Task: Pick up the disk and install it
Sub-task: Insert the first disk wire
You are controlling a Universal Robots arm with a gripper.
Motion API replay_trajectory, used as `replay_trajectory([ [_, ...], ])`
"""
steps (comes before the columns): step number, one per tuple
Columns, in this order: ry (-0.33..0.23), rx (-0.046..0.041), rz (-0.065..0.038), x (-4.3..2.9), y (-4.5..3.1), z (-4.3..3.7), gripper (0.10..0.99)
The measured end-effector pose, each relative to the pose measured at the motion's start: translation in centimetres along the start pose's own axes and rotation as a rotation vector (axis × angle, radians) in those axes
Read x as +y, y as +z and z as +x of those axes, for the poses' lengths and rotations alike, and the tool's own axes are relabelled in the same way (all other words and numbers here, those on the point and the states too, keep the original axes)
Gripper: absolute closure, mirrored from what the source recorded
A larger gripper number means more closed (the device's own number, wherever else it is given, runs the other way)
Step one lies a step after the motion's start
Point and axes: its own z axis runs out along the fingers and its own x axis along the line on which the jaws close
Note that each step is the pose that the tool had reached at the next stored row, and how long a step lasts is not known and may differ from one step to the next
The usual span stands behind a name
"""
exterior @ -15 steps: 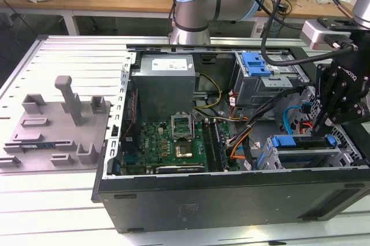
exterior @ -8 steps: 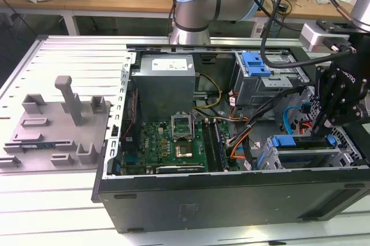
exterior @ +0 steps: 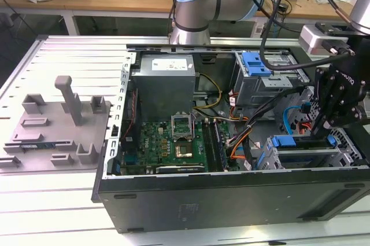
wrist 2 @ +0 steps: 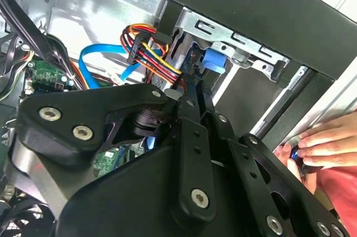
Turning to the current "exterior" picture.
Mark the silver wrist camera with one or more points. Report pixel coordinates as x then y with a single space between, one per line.
310 37

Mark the black graphics card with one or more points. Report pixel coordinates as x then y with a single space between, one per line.
179 170

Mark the silver power supply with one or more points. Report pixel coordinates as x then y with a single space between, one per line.
162 89

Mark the drive cage with blue latch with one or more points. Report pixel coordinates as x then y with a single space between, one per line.
260 89

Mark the green motherboard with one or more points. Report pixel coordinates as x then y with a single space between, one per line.
153 147

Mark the wooden desk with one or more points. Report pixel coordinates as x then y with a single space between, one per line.
130 0

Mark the blue RAM stick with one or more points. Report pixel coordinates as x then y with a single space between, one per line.
221 147

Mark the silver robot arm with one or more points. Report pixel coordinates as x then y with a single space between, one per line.
196 5

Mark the metal disk bay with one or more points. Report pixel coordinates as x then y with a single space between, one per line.
341 160

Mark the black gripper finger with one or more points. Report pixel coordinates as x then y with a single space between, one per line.
323 107
358 115

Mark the CPU socket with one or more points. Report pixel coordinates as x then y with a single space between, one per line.
184 151

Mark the black PC case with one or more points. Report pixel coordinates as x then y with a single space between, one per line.
202 205

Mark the gray parts rack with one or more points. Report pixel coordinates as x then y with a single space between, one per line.
57 130

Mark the black RAM slot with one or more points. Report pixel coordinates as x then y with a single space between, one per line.
213 144
207 144

